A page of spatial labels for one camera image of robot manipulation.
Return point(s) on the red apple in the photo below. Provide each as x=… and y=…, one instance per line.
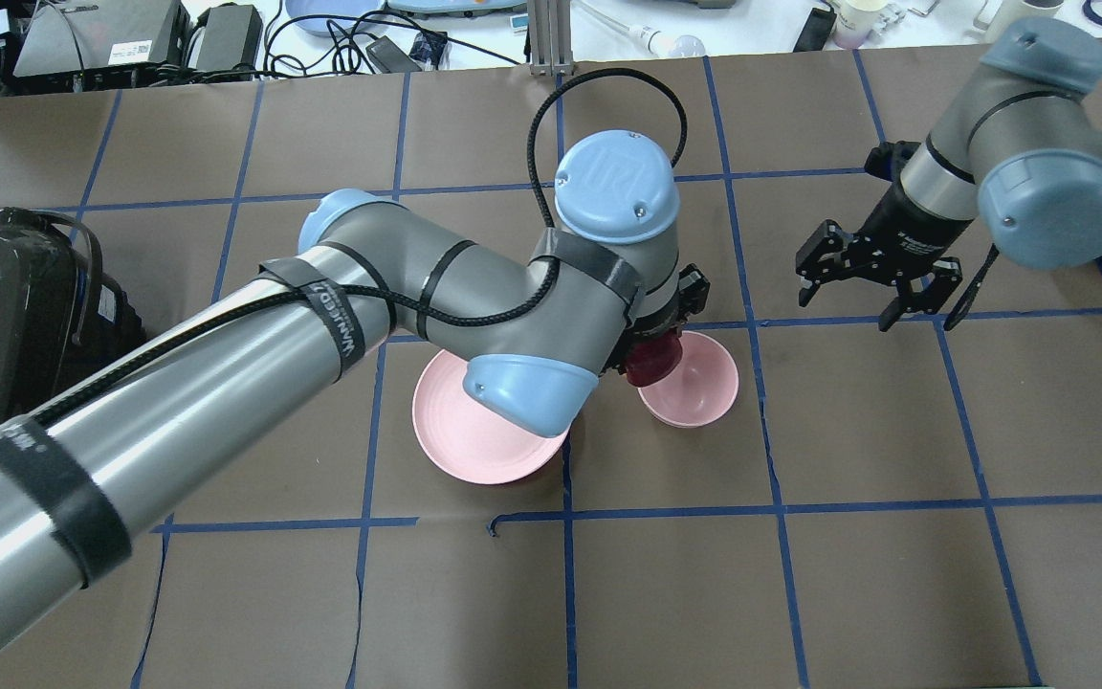
x=651, y=361

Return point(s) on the black power adapter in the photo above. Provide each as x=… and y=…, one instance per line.
x=228, y=38

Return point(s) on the aluminium frame post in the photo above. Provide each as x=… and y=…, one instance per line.
x=548, y=35

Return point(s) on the blue plate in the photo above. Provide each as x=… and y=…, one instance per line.
x=314, y=17

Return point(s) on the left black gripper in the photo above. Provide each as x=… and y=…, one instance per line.
x=649, y=330

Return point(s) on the pink bowl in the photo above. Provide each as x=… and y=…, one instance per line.
x=701, y=388

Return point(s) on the purple white cup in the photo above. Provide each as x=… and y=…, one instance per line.
x=854, y=21

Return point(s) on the pink plate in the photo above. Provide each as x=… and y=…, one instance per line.
x=463, y=438

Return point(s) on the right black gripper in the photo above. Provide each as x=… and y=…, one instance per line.
x=898, y=227

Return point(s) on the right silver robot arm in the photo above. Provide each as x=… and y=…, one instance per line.
x=1012, y=168

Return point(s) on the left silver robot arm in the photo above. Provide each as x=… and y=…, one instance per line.
x=87, y=473

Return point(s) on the dark grey rice cooker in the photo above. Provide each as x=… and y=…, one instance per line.
x=62, y=315

